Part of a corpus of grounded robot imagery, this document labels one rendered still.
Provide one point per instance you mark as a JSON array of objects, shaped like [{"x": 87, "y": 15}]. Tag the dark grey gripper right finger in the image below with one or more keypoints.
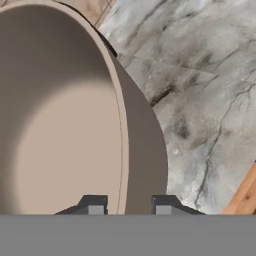
[{"x": 165, "y": 202}]

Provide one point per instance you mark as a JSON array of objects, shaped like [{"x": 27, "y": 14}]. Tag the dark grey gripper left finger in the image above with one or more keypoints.
[{"x": 93, "y": 202}]

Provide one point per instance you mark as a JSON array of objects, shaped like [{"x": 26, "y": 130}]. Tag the beige pot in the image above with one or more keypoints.
[{"x": 66, "y": 126}]

